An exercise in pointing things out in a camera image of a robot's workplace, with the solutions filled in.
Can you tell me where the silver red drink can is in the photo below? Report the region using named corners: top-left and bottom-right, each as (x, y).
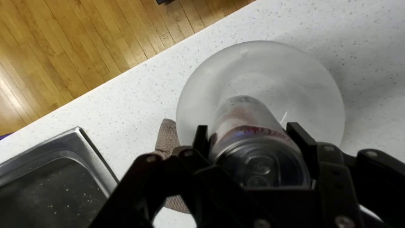
top-left (209, 96), bottom-right (314, 189)

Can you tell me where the stainless steel double sink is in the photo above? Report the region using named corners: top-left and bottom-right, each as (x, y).
top-left (0, 126), bottom-right (119, 228)

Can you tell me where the brown folded cloth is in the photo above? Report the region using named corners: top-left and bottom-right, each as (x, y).
top-left (153, 118), bottom-right (191, 215)

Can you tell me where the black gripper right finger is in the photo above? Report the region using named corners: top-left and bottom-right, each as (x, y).
top-left (286, 122), bottom-right (405, 228)

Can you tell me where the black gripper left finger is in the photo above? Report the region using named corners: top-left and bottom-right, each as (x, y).
top-left (87, 125), bottom-right (254, 228)

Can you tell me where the translucent white plastic bowl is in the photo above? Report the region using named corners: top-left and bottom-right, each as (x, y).
top-left (175, 40), bottom-right (347, 150)

